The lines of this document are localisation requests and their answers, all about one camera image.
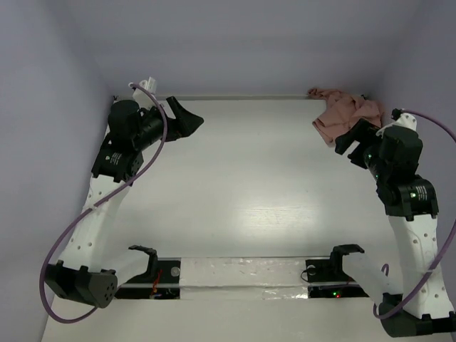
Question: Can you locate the silver foil tape strip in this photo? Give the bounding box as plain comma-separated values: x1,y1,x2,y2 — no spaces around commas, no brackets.
179,257,308,301

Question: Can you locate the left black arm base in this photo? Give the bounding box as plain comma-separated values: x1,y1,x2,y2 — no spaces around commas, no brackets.
115,245,181,300

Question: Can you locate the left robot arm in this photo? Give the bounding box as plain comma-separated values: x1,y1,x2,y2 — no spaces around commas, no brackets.
41,97,204,309

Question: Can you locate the pink printed t shirt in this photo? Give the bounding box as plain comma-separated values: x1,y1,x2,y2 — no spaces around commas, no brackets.
307,88,385,146

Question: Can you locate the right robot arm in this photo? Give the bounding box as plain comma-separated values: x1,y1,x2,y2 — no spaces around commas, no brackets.
328,113,455,338

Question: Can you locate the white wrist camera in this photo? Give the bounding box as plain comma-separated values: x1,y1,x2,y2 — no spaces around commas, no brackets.
130,77,157,103
375,108,417,137

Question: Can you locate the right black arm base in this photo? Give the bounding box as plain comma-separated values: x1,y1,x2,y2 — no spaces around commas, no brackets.
300,244,368,299

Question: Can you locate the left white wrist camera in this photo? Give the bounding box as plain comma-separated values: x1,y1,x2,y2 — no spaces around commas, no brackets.
130,77,157,103

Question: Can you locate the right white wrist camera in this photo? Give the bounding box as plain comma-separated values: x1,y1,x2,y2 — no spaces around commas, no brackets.
375,108,417,137

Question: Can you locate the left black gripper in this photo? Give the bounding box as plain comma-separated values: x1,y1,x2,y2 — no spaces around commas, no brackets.
133,97,203,150

